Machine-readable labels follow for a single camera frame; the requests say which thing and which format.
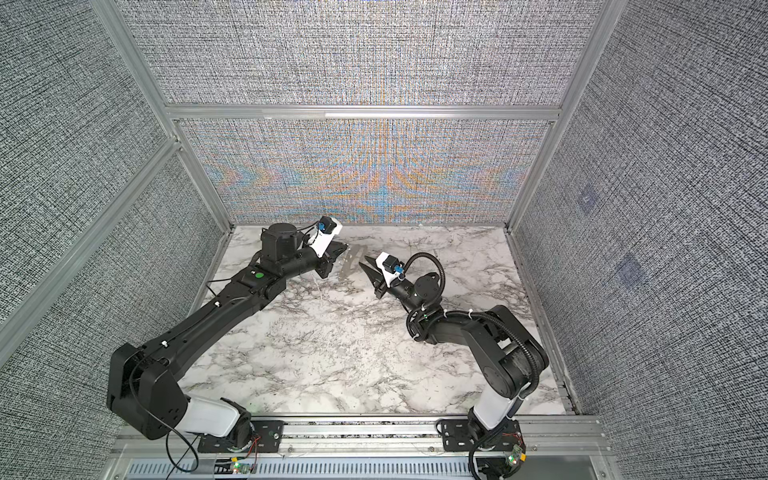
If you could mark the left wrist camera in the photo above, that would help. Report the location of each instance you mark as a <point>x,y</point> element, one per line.
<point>327,228</point>

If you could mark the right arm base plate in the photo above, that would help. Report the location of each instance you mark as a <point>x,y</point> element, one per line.
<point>480,434</point>

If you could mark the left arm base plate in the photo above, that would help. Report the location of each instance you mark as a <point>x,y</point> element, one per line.
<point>262,436</point>

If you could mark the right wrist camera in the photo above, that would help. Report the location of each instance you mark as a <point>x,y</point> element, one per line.
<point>391,264</point>

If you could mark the aluminium front rail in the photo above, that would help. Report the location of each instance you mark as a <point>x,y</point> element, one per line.
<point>296,446</point>

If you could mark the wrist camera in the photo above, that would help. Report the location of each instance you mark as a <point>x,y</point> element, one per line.
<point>327,228</point>
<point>391,264</point>

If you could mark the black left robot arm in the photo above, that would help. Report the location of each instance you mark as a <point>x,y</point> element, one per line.
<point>143,386</point>

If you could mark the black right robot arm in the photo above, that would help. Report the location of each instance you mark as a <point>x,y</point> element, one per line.
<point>510,359</point>

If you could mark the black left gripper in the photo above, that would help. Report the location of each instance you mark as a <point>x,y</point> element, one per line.
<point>330,257</point>

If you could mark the aluminium enclosure frame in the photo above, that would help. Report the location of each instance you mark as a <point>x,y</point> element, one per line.
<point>36,304</point>

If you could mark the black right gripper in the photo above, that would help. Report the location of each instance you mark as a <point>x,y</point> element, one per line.
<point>380,285</point>

